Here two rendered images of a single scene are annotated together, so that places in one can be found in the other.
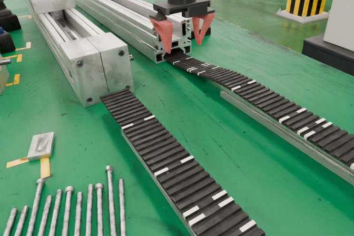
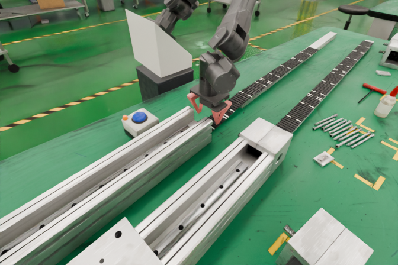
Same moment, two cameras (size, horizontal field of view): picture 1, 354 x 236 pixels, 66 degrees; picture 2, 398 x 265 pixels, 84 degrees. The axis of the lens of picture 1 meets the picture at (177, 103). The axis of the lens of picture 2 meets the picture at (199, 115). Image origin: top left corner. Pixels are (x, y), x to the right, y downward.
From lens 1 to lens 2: 92 cm
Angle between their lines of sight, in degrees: 82
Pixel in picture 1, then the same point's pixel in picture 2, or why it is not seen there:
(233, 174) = (288, 102)
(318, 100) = not seen: hidden behind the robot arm
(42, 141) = (322, 158)
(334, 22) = (163, 65)
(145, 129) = (296, 115)
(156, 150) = (303, 110)
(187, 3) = not seen: hidden behind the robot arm
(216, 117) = (260, 107)
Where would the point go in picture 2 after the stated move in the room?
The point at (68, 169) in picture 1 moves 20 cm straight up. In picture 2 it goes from (323, 142) to (352, 85)
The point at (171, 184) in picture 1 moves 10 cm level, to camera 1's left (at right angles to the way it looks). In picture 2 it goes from (314, 103) to (336, 122)
